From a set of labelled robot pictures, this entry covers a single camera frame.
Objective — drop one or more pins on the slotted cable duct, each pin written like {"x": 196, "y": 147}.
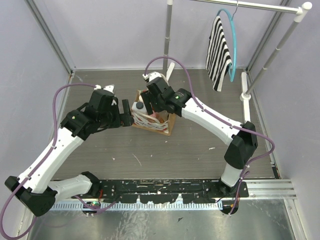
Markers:
{"x": 73, "y": 205}

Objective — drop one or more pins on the blue clothes hanger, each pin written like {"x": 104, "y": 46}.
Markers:
{"x": 234, "y": 41}

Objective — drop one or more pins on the pink cap lotion bottle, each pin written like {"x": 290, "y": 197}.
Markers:
{"x": 156, "y": 116}

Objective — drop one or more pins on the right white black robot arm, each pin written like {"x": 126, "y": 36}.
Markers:
{"x": 239, "y": 137}

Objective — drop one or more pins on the black white striped cloth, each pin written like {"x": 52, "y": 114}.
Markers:
{"x": 218, "y": 59}

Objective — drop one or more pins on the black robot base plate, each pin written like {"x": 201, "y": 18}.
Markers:
{"x": 160, "y": 191}

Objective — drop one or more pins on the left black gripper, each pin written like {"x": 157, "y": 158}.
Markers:
{"x": 119, "y": 116}

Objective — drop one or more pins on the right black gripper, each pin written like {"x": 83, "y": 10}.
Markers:
{"x": 147, "y": 100}

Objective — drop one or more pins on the white bottle grey cap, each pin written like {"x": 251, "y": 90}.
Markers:
{"x": 139, "y": 108}

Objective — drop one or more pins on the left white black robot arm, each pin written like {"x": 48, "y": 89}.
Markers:
{"x": 34, "y": 188}

